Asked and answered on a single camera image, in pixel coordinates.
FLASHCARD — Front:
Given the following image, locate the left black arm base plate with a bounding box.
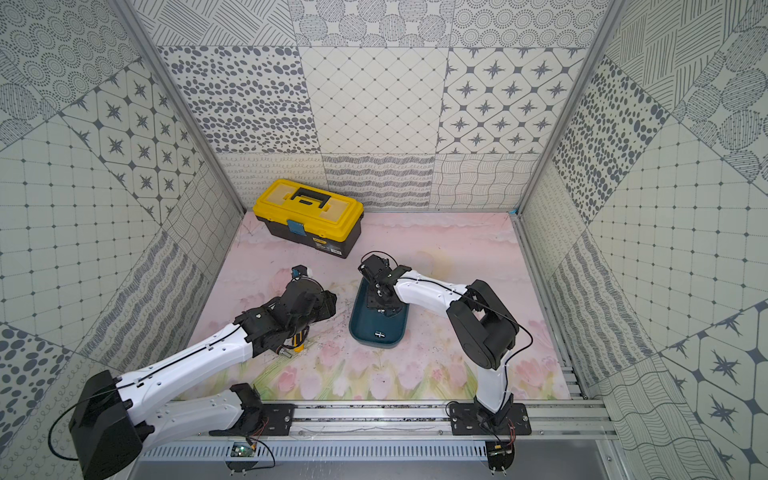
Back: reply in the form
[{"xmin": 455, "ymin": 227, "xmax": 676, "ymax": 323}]
[{"xmin": 208, "ymin": 403, "xmax": 296, "ymax": 437}]

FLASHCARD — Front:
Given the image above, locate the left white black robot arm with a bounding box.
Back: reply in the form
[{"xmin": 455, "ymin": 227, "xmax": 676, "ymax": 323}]
[{"xmin": 68, "ymin": 274, "xmax": 337, "ymax": 479}]

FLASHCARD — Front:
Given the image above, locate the aluminium mounting rail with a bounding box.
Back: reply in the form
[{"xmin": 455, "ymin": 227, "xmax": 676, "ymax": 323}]
[{"xmin": 129, "ymin": 393, "xmax": 618, "ymax": 445}]

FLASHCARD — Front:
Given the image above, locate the white slotted cable duct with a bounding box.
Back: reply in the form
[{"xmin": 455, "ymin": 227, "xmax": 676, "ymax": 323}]
[{"xmin": 141, "ymin": 439, "xmax": 486, "ymax": 463}]

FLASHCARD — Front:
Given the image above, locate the yellow black toolbox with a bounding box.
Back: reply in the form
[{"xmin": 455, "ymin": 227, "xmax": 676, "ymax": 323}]
[{"xmin": 253, "ymin": 179, "xmax": 364, "ymax": 259}]

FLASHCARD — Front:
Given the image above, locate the right black circuit board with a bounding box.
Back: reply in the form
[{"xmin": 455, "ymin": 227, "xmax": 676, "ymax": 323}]
[{"xmin": 485, "ymin": 442, "xmax": 515, "ymax": 474}]

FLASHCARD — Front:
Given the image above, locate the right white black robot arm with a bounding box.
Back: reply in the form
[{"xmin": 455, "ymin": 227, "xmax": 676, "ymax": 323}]
[{"xmin": 358, "ymin": 252, "xmax": 522, "ymax": 416}]

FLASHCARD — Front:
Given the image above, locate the left green circuit board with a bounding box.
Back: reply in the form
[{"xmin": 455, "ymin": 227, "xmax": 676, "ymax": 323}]
[{"xmin": 225, "ymin": 442, "xmax": 258, "ymax": 473}]

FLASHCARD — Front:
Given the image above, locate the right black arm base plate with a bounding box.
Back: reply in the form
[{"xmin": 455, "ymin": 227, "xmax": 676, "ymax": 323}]
[{"xmin": 446, "ymin": 401, "xmax": 532, "ymax": 437}]

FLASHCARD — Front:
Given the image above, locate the teal plastic storage tray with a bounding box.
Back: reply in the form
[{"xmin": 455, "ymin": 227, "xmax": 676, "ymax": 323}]
[{"xmin": 348, "ymin": 279, "xmax": 409, "ymax": 349}]

